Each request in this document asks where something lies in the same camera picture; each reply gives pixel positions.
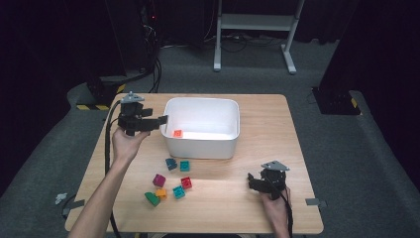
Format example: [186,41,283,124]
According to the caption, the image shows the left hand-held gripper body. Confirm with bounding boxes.
[117,91,155,137]

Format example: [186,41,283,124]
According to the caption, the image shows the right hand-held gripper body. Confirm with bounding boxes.
[261,160,291,200]

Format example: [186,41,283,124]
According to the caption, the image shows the white plastic bin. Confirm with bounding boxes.
[159,96,241,161]

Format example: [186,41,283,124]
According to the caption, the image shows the magenta brick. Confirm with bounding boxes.
[152,174,167,188]

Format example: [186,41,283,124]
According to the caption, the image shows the green brick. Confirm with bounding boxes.
[144,191,161,207]

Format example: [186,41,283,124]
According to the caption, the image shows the person's right hand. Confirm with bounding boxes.
[261,186,293,226]

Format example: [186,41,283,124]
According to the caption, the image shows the person's left hand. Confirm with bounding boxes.
[111,127,152,166]

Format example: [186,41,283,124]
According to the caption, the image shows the black base with yellow stripes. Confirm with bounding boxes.
[76,75,127,112]

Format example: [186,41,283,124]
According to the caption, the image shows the grey tape strip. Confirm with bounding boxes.
[305,197,328,209]
[61,198,86,216]

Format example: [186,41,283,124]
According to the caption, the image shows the black curtain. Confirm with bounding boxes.
[318,0,420,181]
[0,0,127,189]

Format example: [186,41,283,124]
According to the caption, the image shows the black square base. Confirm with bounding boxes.
[311,86,363,116]

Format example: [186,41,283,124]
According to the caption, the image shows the white metal stand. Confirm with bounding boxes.
[213,0,306,75]

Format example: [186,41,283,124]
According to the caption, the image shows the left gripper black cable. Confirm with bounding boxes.
[103,99,123,238]

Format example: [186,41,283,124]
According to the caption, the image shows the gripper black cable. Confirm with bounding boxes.
[279,189,295,238]
[103,99,123,238]

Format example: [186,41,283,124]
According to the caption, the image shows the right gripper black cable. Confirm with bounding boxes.
[279,189,295,238]

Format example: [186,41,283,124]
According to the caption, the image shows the black hanging cable bundle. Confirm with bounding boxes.
[140,0,163,94]

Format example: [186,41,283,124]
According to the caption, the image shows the black floor cables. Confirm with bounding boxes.
[161,31,288,54]

